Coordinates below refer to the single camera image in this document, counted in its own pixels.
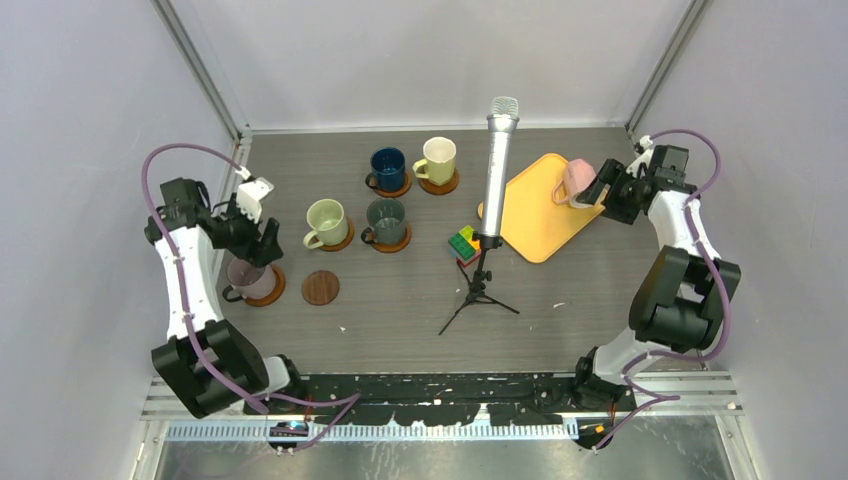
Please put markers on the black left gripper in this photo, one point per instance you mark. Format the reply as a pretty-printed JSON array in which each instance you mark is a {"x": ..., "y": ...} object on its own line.
[{"x": 258, "y": 249}]

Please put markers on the dark blue mug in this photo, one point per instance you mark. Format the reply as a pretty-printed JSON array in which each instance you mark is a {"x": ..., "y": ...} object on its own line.
[{"x": 387, "y": 170}]

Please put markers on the dark walnut wooden coaster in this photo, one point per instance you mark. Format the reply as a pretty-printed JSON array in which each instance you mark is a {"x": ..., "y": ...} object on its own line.
[{"x": 320, "y": 288}]

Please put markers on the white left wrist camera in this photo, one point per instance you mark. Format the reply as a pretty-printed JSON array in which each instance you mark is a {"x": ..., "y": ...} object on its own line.
[{"x": 249, "y": 197}]

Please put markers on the yellow tray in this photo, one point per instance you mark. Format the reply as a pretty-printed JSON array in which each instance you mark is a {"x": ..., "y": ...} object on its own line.
[{"x": 532, "y": 223}]

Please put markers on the silver microphone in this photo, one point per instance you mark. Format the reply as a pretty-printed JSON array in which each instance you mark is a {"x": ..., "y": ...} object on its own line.
[{"x": 501, "y": 122}]

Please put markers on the mauve purple mug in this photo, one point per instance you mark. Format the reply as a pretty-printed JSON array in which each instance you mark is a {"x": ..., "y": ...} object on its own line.
[{"x": 246, "y": 280}]

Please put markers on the colourful toy brick block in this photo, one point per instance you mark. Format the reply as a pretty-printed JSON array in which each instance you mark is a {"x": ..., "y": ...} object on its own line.
[{"x": 464, "y": 247}]

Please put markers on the aluminium front rail frame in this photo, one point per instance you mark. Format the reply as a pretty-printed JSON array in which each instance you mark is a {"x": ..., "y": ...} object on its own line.
[{"x": 660, "y": 394}]

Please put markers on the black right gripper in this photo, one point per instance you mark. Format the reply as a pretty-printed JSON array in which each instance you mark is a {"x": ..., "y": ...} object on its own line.
[{"x": 614, "y": 209}]

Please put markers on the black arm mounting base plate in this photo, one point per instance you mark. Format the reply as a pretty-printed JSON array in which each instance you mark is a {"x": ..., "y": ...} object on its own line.
[{"x": 508, "y": 399}]

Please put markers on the black microphone tripod stand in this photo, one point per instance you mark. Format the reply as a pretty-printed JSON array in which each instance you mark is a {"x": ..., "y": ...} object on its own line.
[{"x": 477, "y": 284}]

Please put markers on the brown wooden coaster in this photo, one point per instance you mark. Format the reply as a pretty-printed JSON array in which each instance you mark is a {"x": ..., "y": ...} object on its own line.
[
  {"x": 398, "y": 193},
  {"x": 274, "y": 295},
  {"x": 390, "y": 249},
  {"x": 346, "y": 240},
  {"x": 439, "y": 190}
]

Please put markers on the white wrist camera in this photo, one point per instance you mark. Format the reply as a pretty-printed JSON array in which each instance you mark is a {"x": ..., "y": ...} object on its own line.
[
  {"x": 249, "y": 197},
  {"x": 644, "y": 149}
]

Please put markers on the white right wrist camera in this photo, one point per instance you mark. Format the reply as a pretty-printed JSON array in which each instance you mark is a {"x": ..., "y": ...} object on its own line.
[{"x": 644, "y": 149}]

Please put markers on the light green mug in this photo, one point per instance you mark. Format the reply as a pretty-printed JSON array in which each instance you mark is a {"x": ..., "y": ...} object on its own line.
[{"x": 328, "y": 224}]

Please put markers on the cream yellow mug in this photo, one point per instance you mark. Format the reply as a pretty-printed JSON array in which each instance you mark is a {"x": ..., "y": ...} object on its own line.
[{"x": 438, "y": 163}]

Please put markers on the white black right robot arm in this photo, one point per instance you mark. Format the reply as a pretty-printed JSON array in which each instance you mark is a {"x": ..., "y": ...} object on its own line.
[{"x": 681, "y": 303}]

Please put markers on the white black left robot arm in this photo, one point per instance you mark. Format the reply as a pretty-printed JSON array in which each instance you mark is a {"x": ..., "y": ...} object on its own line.
[{"x": 205, "y": 360}]

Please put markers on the dark green mug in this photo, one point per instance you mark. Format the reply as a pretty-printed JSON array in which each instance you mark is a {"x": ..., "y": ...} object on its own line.
[{"x": 386, "y": 223}]

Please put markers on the pink cream mug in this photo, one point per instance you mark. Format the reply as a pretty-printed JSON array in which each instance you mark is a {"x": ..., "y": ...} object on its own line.
[{"x": 575, "y": 179}]

